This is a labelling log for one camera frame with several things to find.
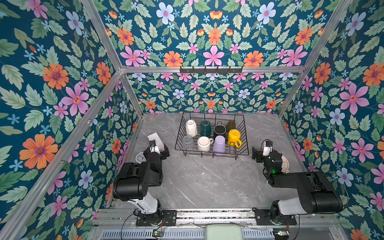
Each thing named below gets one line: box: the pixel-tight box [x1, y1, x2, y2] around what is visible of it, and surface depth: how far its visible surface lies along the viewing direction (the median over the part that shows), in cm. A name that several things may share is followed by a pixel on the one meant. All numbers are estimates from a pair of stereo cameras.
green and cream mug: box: [199, 119, 212, 137], surface depth 98 cm
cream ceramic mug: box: [185, 119, 198, 137], surface depth 100 cm
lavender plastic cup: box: [212, 135, 226, 154], surface depth 90 cm
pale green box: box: [204, 223, 243, 240], surface depth 69 cm
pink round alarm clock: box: [281, 155, 290, 174], surface depth 90 cm
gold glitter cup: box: [226, 120, 236, 133], surface depth 104 cm
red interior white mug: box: [197, 136, 214, 152], surface depth 93 cm
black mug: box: [213, 121, 227, 139], surface depth 97 cm
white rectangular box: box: [147, 132, 165, 154], surface depth 103 cm
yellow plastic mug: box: [227, 128, 242, 149], surface depth 95 cm
